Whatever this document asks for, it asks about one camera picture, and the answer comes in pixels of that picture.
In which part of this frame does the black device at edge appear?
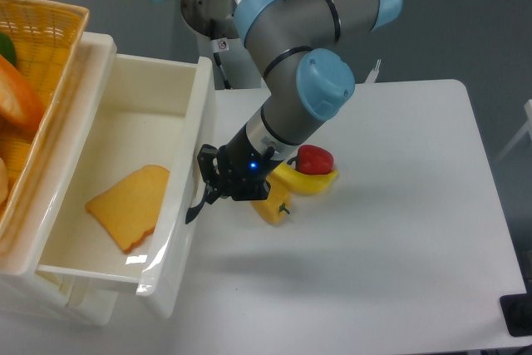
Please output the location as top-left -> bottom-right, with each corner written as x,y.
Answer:
500,293 -> 531,338

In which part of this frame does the yellow banana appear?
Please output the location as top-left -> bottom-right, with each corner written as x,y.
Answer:
270,164 -> 338,195

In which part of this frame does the orange toast slice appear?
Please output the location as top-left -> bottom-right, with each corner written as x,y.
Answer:
85,165 -> 170,254

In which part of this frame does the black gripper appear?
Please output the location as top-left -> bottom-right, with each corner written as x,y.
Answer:
196,126 -> 277,205

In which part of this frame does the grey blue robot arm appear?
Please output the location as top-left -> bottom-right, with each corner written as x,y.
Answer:
154,0 -> 403,204

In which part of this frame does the red bell pepper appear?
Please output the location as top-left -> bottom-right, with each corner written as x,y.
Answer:
287,145 -> 334,175

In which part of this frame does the green toy vegetable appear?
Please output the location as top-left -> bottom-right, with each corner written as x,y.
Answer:
0,32 -> 17,67

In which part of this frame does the yellow wicker basket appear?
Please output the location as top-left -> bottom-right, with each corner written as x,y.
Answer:
1,0 -> 89,254

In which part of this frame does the white drawer cabinet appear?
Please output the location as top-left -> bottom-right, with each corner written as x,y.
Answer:
1,32 -> 116,320

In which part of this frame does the white frame at right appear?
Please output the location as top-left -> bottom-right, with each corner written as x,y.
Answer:
494,100 -> 532,165

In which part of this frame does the yellow bell pepper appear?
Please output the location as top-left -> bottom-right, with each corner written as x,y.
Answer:
251,177 -> 292,224

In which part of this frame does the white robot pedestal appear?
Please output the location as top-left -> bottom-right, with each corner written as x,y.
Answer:
195,33 -> 266,90

